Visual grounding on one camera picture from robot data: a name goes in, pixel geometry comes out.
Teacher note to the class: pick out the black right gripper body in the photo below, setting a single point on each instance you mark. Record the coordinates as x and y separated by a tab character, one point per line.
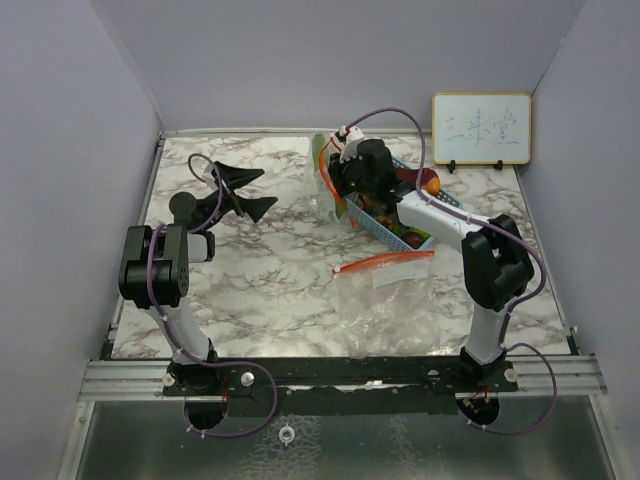
346	178

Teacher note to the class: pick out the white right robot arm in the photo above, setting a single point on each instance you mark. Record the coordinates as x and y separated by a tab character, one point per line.
496	265

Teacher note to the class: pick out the green leafy vegetable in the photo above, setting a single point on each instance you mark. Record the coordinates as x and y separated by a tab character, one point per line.
333	214

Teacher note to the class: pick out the aluminium extrusion frame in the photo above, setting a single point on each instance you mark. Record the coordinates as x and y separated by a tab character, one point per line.
567	375

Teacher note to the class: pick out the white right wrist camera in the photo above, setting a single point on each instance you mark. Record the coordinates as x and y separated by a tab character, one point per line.
348	139

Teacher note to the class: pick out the clear zip bag orange zipper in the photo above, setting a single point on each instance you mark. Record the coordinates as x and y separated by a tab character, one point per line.
323	190

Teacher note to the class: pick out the small whiteboard wooden frame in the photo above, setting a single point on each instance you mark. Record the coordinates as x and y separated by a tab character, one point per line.
482	128

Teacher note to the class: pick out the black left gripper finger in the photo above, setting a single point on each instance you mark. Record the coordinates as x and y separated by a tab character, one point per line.
253	208
236	177

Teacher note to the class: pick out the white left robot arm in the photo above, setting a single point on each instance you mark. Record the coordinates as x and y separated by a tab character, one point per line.
154	268

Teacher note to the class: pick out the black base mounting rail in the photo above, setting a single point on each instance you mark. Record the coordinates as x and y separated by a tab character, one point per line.
331	386

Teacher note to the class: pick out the light blue perforated plastic basket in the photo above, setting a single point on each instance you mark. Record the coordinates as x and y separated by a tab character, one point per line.
383	220

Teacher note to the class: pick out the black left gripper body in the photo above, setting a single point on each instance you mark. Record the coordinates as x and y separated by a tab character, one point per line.
210	204

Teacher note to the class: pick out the red and orange meat slab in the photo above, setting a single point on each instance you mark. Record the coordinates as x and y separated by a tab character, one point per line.
430	181

